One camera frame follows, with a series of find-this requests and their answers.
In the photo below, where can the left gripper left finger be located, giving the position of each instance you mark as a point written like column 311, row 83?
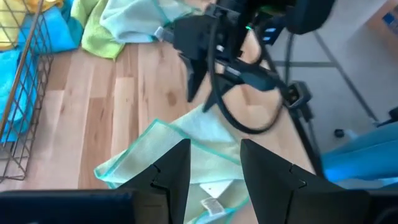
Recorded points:
column 155, row 199

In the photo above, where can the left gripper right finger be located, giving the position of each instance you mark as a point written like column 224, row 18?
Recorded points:
column 280, row 199

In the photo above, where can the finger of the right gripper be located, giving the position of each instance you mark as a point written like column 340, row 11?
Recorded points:
column 219, row 90
column 195, row 76

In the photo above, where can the pale green microfiber towel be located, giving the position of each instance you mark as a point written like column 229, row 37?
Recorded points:
column 149, row 146

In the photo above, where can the mint green microfiber towel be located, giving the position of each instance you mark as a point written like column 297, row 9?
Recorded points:
column 133, row 21

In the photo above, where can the lime green microfiber towel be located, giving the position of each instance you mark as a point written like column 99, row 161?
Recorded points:
column 96, row 40

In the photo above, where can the yellow microfiber towel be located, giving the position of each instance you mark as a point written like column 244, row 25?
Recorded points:
column 9, row 28

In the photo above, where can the white paper label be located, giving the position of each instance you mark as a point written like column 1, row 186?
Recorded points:
column 216, row 188

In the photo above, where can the brown cardboard box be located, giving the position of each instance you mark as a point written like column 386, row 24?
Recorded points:
column 385, row 34

